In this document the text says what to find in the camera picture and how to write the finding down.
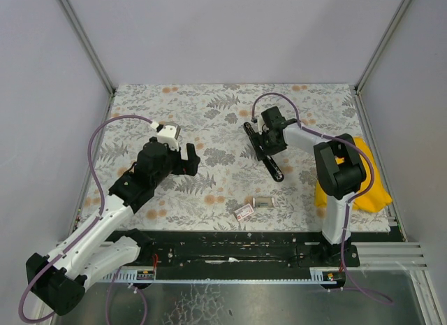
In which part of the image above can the red white staple box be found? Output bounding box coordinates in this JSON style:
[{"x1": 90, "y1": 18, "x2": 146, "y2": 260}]
[{"x1": 235, "y1": 203, "x2": 254, "y2": 222}]

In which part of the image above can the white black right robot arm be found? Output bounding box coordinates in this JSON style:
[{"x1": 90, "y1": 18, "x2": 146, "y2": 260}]
[{"x1": 244, "y1": 119, "x2": 367, "y2": 245}]

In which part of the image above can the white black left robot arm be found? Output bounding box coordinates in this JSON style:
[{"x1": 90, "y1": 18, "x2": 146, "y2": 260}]
[{"x1": 26, "y1": 137, "x2": 200, "y2": 316}]

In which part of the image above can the floral patterned table mat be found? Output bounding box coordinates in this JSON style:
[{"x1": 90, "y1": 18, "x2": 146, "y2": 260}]
[{"x1": 75, "y1": 82, "x2": 392, "y2": 232}]

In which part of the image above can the yellow Snoopy cloth pouch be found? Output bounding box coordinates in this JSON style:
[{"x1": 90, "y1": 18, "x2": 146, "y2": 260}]
[{"x1": 314, "y1": 137, "x2": 393, "y2": 213}]

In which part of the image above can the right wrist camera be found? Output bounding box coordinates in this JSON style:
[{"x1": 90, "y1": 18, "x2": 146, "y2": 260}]
[{"x1": 261, "y1": 106, "x2": 286, "y2": 129}]

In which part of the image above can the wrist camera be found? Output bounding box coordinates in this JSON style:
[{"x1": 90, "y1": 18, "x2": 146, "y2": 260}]
[
  {"x1": 261, "y1": 106, "x2": 286, "y2": 129},
  {"x1": 156, "y1": 123, "x2": 181, "y2": 152}
]

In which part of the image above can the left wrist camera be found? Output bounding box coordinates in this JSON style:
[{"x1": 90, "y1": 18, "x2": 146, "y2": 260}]
[{"x1": 156, "y1": 123, "x2": 181, "y2": 152}]

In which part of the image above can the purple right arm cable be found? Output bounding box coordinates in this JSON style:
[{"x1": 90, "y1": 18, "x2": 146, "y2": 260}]
[{"x1": 251, "y1": 92, "x2": 395, "y2": 307}]

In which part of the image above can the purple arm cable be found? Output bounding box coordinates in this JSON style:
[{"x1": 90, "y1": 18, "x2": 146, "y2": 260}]
[
  {"x1": 251, "y1": 92, "x2": 395, "y2": 307},
  {"x1": 17, "y1": 115, "x2": 158, "y2": 325}
]

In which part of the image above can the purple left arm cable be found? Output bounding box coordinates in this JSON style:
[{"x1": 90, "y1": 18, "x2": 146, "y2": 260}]
[{"x1": 17, "y1": 115, "x2": 158, "y2": 325}]

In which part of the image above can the white slotted cable duct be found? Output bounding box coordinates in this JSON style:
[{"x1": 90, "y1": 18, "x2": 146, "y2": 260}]
[{"x1": 116, "y1": 263, "x2": 344, "y2": 285}]

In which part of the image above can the aluminium frame post left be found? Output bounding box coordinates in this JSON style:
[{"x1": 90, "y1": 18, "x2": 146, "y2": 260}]
[{"x1": 56, "y1": 0, "x2": 116, "y2": 95}]

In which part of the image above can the aluminium frame post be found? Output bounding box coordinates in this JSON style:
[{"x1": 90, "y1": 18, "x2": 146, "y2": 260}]
[
  {"x1": 56, "y1": 0, "x2": 116, "y2": 95},
  {"x1": 353, "y1": 0, "x2": 413, "y2": 95}
]

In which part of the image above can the aluminium frame post right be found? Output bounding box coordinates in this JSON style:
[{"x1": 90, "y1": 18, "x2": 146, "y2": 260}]
[{"x1": 353, "y1": 0, "x2": 413, "y2": 95}]

